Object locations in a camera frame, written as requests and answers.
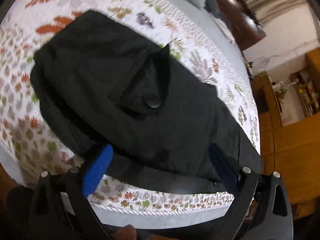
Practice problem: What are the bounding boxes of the black pants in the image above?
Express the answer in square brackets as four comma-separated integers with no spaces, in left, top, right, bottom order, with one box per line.
[30,11,262,194]

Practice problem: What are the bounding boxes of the person's left hand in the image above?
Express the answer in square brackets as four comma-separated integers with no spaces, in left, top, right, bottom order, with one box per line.
[112,225,137,240]

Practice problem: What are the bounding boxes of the floral quilted bedspread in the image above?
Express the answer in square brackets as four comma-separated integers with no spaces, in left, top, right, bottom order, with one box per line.
[0,0,261,217]

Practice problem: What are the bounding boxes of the dark wooden headboard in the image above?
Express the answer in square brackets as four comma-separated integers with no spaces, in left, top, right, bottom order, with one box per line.
[216,0,266,51]

